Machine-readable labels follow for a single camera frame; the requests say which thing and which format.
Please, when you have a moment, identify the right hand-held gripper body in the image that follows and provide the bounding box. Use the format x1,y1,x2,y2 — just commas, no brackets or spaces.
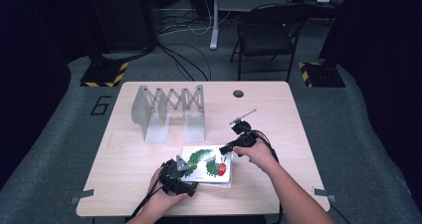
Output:
229,109,259,148

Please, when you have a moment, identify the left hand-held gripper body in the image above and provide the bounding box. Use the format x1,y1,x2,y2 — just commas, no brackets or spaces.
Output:
159,154,190,194

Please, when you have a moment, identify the white caterpillar picture book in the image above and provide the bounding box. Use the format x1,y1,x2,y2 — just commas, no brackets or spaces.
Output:
180,144,234,189

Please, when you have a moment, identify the person's right hand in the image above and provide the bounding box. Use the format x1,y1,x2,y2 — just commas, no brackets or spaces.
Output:
233,138,279,176

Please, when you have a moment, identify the person's left hand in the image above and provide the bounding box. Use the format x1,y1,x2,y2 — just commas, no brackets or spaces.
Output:
147,165,190,216

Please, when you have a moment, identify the grey expandable metal book rack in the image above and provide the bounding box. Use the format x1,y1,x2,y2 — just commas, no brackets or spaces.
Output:
130,84,206,143

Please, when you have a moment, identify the black stand with striped base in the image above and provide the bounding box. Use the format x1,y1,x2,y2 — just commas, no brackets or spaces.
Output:
298,0,352,89
80,0,129,89

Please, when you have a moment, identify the black folding chair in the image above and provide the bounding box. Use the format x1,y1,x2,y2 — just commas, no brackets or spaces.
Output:
229,3,310,83

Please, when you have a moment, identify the white-legged grey desk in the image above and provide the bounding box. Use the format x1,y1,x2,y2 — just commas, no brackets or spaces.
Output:
209,0,297,51

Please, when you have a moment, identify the black cabinet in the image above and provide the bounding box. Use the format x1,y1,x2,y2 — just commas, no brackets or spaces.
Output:
88,0,158,53

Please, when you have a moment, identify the right hand-held gripper black cable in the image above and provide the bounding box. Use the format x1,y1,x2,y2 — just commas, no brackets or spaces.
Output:
250,128,284,224

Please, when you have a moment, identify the hand-held gripper black cable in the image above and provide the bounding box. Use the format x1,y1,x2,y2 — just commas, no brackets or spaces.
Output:
127,163,167,224
250,128,284,224

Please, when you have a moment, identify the left hand-held gripper black cable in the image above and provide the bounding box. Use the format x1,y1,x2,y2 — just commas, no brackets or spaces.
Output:
127,163,167,224

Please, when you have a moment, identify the grey table edge bracket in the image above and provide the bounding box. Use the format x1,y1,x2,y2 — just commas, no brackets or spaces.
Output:
69,188,95,205
312,186,336,202

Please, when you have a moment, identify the black floor cable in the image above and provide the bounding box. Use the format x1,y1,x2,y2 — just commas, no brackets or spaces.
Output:
157,44,197,83
165,43,213,83

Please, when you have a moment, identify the black cable below table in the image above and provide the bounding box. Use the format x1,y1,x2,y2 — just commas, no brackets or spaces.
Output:
328,202,351,224

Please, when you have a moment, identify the white floor cable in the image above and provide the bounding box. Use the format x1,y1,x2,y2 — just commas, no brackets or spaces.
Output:
158,0,233,37

